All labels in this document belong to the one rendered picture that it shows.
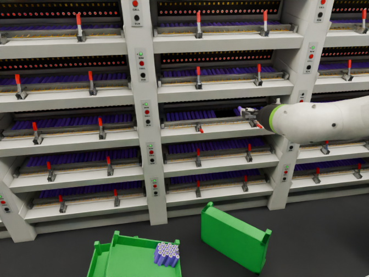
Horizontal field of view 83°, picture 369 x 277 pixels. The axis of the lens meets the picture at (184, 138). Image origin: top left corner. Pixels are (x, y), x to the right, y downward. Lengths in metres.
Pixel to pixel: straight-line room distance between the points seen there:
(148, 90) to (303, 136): 0.58
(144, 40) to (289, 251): 1.13
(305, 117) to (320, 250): 0.85
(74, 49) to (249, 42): 0.66
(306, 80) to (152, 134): 0.72
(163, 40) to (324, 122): 0.59
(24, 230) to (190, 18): 1.30
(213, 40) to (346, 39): 0.57
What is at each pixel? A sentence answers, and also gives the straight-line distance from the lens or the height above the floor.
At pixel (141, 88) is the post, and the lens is 0.88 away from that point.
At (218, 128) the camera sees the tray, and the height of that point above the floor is 0.54.
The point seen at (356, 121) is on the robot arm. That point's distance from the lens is 0.63.
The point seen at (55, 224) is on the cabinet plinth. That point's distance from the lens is 1.39.
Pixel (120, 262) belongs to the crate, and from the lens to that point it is 1.04.
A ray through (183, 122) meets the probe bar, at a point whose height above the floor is 0.58.
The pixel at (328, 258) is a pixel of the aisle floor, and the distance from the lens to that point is 1.29.
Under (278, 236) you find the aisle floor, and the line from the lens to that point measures 1.28.
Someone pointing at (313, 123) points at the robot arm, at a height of 0.74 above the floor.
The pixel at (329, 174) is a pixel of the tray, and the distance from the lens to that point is 1.55.
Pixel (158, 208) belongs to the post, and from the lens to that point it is 1.18.
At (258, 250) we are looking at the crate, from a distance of 1.00.
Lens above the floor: 0.93
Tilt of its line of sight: 25 degrees down
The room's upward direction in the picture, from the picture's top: 2 degrees counter-clockwise
